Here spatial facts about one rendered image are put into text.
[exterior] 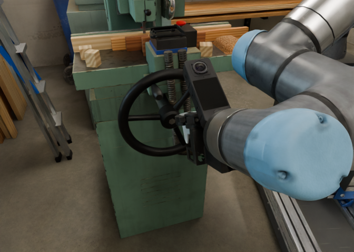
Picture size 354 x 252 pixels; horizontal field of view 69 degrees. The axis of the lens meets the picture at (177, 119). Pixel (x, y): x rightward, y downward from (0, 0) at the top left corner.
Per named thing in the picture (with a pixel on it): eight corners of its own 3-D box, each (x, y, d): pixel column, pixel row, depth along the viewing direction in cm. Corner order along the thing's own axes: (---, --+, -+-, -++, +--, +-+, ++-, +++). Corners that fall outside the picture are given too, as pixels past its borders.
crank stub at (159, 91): (166, 99, 61) (156, 104, 61) (160, 88, 66) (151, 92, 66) (161, 91, 60) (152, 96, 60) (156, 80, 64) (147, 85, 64)
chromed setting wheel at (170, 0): (168, 23, 99) (168, -12, 92) (161, 16, 109) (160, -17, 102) (176, 22, 100) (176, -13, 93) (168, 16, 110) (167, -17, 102)
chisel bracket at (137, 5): (136, 27, 85) (133, -1, 80) (129, 17, 96) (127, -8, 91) (157, 26, 87) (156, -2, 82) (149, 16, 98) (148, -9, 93)
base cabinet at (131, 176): (119, 240, 127) (92, 124, 87) (110, 161, 173) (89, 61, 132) (204, 217, 138) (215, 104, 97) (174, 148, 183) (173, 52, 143)
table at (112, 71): (74, 106, 71) (69, 87, 68) (77, 65, 96) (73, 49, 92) (264, 79, 86) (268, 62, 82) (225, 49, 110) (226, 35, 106)
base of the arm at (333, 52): (332, 47, 118) (340, 25, 113) (352, 59, 106) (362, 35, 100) (300, 47, 118) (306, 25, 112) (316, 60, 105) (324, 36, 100)
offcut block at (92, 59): (97, 67, 79) (94, 53, 76) (86, 67, 79) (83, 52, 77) (101, 64, 81) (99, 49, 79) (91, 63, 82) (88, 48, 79)
